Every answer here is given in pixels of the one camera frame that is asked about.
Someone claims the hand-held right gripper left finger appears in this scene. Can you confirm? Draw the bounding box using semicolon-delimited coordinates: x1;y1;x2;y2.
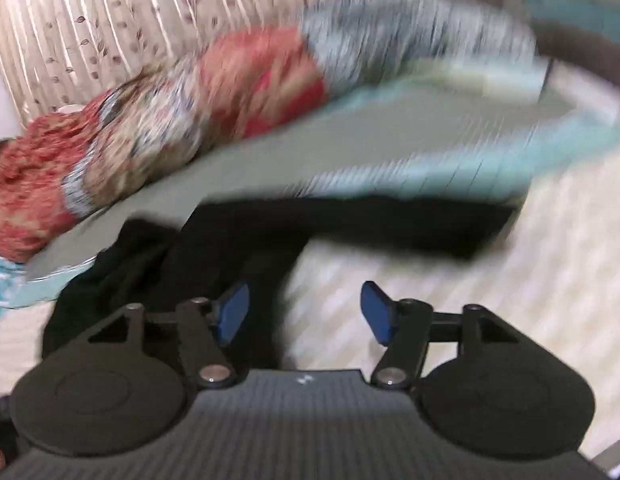
87;281;251;389

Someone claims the red floral patchwork quilt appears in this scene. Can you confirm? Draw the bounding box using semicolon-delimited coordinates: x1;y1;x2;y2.
0;0;543;263

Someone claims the beige leaf print curtain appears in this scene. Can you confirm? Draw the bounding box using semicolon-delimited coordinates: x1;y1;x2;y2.
0;0;443;133

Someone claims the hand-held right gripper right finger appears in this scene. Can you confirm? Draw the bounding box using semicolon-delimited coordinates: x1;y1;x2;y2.
360;281;522;390

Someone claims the black knit beanie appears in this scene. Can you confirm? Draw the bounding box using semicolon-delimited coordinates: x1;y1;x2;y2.
42;194;517;367

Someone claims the teal wavy pattern pillow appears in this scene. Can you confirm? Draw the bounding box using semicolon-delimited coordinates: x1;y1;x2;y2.
0;252;98;333

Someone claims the patterned striped bed sheet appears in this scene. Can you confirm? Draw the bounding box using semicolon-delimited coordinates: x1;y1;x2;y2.
0;57;620;463

